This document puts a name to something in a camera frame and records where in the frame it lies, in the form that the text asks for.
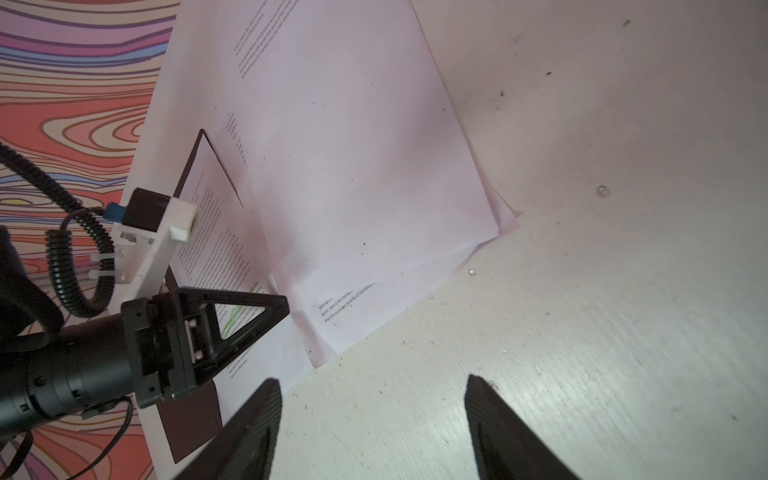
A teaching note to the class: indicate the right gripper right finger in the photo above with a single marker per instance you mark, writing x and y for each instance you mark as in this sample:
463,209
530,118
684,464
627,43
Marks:
504,445

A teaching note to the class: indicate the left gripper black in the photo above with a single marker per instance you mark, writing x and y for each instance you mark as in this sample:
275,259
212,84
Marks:
178,342

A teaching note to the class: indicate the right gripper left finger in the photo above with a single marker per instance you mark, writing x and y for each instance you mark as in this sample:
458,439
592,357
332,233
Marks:
245,448

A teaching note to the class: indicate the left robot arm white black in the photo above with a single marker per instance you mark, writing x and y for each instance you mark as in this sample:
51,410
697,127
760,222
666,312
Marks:
107,334

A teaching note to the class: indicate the printed paper sheets stack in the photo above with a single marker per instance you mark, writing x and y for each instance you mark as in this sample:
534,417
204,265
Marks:
359,194

